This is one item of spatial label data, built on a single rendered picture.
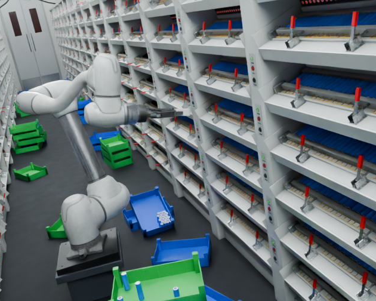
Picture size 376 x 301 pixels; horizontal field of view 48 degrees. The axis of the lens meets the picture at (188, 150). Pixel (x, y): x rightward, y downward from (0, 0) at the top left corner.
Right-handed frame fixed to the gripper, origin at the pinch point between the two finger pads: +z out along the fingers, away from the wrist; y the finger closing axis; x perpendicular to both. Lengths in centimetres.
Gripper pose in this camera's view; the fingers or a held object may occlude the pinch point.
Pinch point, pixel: (182, 112)
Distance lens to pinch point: 186.3
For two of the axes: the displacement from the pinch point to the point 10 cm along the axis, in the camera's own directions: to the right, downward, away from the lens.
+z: 9.4, -0.6, 3.5
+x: 0.3, -9.7, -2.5
